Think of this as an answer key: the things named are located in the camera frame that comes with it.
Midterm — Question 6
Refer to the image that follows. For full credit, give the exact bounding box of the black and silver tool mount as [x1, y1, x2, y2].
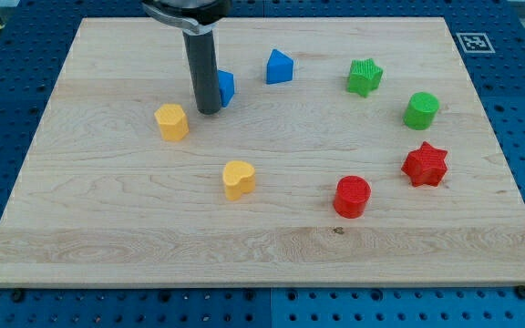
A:
[141, 0, 232, 35]

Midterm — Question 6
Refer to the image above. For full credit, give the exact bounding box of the green star block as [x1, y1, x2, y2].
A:
[346, 58, 384, 97]

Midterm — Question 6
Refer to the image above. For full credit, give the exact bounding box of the white fiducial marker tag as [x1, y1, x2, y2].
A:
[457, 32, 495, 54]

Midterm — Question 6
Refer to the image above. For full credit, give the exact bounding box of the blue triangle block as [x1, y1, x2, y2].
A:
[266, 49, 294, 84]

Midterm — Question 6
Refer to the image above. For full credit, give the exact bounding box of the green cylinder block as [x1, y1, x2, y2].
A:
[403, 92, 440, 130]

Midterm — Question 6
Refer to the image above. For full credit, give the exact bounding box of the blue cube block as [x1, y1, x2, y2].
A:
[218, 70, 235, 108]

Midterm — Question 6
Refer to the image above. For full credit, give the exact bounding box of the yellow heart block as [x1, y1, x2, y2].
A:
[222, 160, 256, 200]

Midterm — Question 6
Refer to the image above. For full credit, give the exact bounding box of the light wooden board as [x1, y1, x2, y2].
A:
[0, 17, 525, 289]

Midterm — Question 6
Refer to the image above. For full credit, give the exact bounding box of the yellow hexagon block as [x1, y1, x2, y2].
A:
[154, 104, 190, 141]

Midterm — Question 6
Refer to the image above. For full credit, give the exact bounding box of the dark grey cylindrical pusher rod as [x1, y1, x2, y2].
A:
[183, 31, 221, 115]

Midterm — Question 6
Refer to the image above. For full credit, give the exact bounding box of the red star block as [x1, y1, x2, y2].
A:
[401, 141, 448, 187]

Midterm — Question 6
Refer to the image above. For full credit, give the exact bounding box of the red cylinder block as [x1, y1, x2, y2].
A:
[333, 175, 371, 219]

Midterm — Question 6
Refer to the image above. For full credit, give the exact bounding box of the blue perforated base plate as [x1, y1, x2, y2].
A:
[0, 1, 525, 327]

